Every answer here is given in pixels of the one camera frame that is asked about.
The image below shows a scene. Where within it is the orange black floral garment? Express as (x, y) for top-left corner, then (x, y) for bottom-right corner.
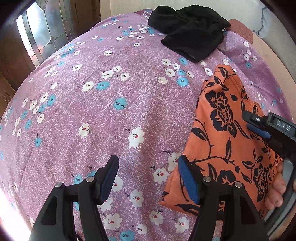
(159, 64), (284, 220)

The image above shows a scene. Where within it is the person's right hand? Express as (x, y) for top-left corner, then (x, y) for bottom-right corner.
(264, 162), (287, 210)

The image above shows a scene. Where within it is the grey pillow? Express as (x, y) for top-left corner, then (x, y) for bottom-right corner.
(253, 6), (295, 82)

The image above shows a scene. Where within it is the black crumpled garment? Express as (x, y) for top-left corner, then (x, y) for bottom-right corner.
(147, 4), (231, 63)

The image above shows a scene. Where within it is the purple floral bed sheet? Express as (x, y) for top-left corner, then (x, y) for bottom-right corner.
(1, 10), (293, 240)

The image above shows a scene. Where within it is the stained glass wooden door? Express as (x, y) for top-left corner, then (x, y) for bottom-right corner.
(1, 1), (101, 113)

